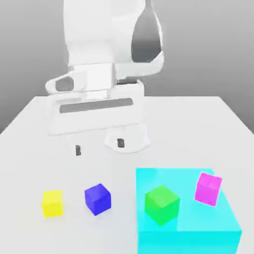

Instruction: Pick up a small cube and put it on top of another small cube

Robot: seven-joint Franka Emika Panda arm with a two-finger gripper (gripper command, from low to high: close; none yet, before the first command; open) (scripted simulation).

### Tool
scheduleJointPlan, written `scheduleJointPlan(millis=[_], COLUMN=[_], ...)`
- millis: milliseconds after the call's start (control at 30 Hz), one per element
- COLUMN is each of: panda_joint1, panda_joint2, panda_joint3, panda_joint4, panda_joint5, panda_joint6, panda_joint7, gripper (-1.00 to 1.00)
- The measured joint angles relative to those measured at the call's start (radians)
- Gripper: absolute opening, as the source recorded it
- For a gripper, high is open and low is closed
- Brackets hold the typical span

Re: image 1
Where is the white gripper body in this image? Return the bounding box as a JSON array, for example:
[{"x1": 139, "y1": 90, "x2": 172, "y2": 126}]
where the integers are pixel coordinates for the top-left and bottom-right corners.
[{"x1": 47, "y1": 81, "x2": 147, "y2": 137}]

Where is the small green cube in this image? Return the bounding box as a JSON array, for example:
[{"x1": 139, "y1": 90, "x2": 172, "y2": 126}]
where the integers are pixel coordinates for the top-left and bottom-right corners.
[{"x1": 144, "y1": 185, "x2": 181, "y2": 227}]

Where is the small magenta cube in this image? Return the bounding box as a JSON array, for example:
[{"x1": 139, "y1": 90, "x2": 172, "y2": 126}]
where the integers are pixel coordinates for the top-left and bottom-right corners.
[{"x1": 193, "y1": 172, "x2": 223, "y2": 207}]

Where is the large cyan box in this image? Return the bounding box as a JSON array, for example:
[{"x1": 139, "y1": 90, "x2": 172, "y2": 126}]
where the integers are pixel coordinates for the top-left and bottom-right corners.
[{"x1": 135, "y1": 167, "x2": 243, "y2": 254}]

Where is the small yellow cube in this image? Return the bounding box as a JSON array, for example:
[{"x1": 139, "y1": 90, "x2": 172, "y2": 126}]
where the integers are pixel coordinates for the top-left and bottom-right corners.
[{"x1": 41, "y1": 190, "x2": 64, "y2": 218}]

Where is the small blue cube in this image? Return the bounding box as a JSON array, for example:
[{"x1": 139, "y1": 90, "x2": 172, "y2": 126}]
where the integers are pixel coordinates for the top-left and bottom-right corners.
[{"x1": 84, "y1": 183, "x2": 112, "y2": 217}]

